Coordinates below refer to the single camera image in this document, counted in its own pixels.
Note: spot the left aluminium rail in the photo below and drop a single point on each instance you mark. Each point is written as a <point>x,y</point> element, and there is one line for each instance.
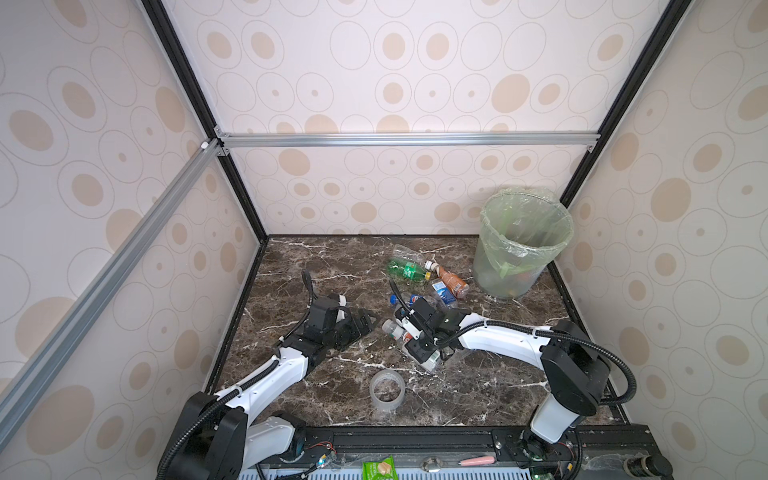
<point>40,371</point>

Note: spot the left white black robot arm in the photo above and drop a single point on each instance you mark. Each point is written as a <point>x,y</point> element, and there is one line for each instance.
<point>217,436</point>

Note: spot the green snack packet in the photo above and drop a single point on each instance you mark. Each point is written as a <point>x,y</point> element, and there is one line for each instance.
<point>380,470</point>

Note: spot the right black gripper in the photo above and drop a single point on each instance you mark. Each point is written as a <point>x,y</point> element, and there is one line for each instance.
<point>415,353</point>

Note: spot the mesh bin with green liner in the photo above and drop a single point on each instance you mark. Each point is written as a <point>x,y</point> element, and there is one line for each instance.
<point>522,231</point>

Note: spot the Pepsi bottle blue cap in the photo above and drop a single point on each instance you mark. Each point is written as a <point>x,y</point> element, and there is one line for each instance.
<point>395,300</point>

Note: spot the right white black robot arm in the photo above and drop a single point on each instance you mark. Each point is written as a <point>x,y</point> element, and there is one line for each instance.
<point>582,375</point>

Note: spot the clear bottle red green label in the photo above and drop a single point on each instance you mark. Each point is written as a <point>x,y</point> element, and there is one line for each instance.
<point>424,352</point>

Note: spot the clear tape roll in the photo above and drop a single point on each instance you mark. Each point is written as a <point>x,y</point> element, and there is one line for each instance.
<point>387,390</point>

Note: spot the clear crushed bottle white cap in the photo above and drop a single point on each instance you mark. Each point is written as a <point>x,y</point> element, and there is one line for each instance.
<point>407,254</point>

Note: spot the aluminium rail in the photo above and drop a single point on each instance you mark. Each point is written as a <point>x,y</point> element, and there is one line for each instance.
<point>40,371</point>
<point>427,139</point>

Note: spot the brown Nescafe bottle near bin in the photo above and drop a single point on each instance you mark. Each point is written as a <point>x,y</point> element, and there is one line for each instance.
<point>457,286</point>

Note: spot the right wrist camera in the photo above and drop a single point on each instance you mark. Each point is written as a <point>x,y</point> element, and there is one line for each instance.
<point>416,318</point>

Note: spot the blue label water bottle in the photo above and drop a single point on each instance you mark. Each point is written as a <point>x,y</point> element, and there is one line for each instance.
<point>444,295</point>

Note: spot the back aluminium rail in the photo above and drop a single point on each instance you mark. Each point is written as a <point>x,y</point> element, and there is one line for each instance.
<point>427,139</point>

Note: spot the pink pen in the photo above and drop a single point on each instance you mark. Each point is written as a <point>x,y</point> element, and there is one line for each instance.
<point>478,461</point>

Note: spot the green Sprite bottle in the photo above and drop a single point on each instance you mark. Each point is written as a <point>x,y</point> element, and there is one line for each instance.
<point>407,270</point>

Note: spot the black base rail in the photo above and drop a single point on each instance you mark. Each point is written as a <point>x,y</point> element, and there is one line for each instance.
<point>587,452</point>

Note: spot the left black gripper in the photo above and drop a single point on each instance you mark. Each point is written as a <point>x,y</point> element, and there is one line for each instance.
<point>357,332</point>

